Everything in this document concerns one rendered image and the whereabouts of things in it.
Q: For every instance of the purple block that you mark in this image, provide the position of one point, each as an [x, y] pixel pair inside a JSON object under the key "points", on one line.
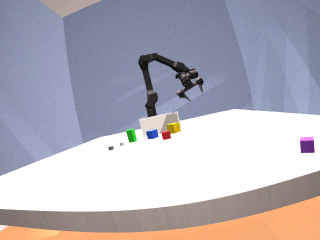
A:
{"points": [[307, 145]]}

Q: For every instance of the yellow block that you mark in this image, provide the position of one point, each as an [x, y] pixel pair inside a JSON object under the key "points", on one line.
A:
{"points": [[174, 128]]}

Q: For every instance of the blue block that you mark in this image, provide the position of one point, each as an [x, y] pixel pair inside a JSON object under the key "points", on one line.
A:
{"points": [[152, 134]]}

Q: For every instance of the red block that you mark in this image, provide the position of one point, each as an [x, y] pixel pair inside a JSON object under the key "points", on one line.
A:
{"points": [[166, 135]]}

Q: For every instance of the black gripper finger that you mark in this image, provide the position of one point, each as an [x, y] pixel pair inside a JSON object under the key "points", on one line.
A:
{"points": [[200, 85], [182, 94]]}

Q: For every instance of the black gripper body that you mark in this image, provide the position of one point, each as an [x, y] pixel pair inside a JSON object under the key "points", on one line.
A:
{"points": [[189, 85]]}

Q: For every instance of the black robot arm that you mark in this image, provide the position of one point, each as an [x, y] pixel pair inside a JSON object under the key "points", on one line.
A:
{"points": [[183, 73]]}

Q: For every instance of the green block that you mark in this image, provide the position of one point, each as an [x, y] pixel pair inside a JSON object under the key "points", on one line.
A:
{"points": [[132, 139], [130, 133]]}

